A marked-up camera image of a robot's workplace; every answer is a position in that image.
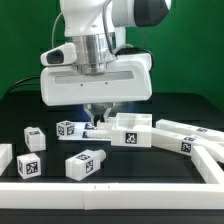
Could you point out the small white tagged cube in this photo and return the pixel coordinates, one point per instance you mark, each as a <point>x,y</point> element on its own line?
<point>65,128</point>

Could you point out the white U-shaped boundary frame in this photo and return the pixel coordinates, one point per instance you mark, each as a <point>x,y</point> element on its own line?
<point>209,195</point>

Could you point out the white chair seat piece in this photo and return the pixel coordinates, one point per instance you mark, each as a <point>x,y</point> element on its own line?
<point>125,129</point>

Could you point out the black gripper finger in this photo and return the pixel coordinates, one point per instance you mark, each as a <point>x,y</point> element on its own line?
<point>107,111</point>
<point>89,111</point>

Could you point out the white tagged cube front left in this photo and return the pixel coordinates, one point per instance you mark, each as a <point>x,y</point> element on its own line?
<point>29,165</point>

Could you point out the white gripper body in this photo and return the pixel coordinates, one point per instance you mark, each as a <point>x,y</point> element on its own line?
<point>126,79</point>

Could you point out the white sheet with tags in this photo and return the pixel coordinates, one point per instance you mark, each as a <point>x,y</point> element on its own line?
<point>83,131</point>

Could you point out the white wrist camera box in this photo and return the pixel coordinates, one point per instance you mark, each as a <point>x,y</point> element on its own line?
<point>62,55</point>

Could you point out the long white chair back post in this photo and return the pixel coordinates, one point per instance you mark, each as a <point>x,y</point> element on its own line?
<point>184,144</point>

